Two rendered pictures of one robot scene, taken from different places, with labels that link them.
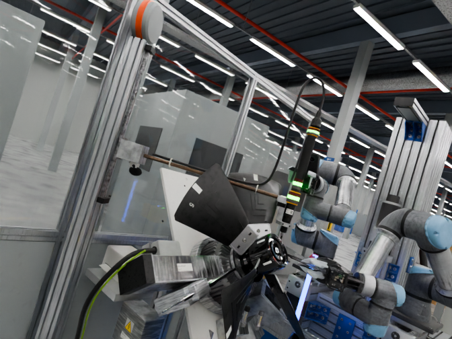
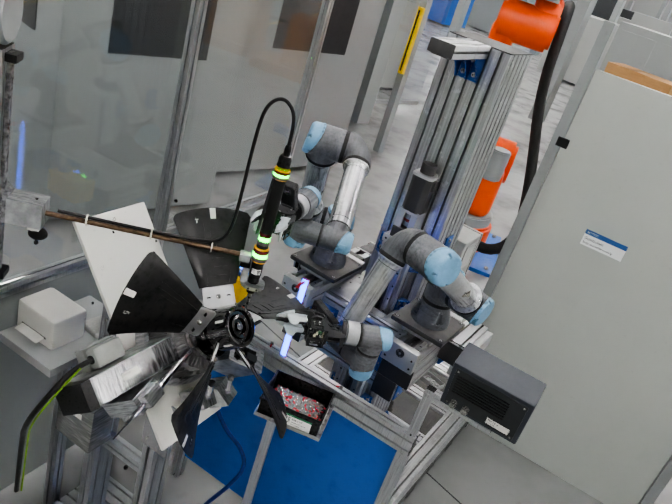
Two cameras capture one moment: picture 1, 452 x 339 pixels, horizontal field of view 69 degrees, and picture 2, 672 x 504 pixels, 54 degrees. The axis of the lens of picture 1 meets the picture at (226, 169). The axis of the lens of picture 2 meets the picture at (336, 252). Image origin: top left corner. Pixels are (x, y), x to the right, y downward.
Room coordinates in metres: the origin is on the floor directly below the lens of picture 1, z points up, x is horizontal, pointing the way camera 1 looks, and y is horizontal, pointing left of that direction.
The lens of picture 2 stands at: (-0.43, 0.06, 2.28)
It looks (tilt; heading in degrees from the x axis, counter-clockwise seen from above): 26 degrees down; 342
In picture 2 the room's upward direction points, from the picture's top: 18 degrees clockwise
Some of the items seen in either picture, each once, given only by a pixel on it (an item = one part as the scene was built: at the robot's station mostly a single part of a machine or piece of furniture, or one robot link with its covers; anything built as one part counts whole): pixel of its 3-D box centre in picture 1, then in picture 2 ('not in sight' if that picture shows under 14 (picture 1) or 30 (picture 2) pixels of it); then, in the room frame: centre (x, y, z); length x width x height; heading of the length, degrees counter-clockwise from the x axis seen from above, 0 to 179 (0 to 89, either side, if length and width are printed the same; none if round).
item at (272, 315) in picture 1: (260, 303); (232, 358); (1.24, -0.27, 0.98); 0.20 x 0.16 x 0.20; 49
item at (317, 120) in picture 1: (301, 171); (268, 222); (1.18, -0.26, 1.50); 0.04 x 0.04 x 0.46
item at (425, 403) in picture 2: not in sight; (421, 411); (1.11, -0.90, 0.96); 0.03 x 0.03 x 0.20; 49
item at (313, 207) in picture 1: (315, 209); (302, 230); (1.42, -0.42, 1.38); 0.11 x 0.08 x 0.11; 73
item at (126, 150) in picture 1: (131, 151); (25, 208); (1.24, 0.36, 1.39); 0.10 x 0.07 x 0.08; 84
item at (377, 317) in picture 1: (372, 316); (360, 359); (1.19, -0.66, 1.08); 0.11 x 0.08 x 0.11; 31
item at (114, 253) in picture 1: (123, 264); (47, 319); (1.42, 0.30, 0.91); 0.17 x 0.16 x 0.11; 49
